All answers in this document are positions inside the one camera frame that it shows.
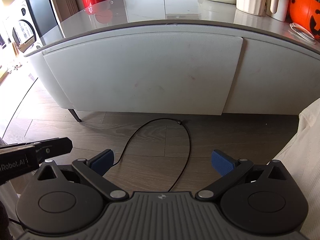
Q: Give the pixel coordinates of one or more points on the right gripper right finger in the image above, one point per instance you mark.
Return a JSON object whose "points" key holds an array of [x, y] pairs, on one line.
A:
{"points": [[231, 172]]}

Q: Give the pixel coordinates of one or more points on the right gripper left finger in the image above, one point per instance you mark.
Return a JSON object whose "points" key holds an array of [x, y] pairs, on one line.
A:
{"points": [[91, 174]]}

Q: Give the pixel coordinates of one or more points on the white bed cover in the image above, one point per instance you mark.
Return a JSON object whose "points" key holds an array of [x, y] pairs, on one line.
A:
{"points": [[301, 158]]}

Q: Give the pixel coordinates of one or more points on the white washing machine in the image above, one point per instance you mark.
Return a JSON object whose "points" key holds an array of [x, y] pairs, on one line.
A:
{"points": [[23, 30]]}

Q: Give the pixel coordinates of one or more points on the orange pumpkin bucket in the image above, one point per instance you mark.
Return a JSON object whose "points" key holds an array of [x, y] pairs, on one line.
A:
{"points": [[306, 14]]}

